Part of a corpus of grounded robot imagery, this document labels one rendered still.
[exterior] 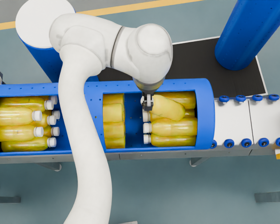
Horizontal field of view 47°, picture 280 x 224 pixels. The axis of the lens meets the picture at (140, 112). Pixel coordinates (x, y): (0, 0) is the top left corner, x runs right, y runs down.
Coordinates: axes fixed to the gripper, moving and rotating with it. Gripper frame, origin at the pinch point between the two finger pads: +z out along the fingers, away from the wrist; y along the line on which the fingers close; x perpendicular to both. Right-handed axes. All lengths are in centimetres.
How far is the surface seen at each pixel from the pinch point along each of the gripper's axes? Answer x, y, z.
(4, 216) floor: 98, -40, 132
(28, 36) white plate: 51, 40, 29
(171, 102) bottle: -9.1, 0.8, 8.5
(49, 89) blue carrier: 35.7, 8.6, 11.6
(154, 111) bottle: -2.6, -3.1, 5.4
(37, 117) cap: 40.7, -1.2, 14.7
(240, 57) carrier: -67, 57, 96
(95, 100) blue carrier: 18.2, 2.7, 9.1
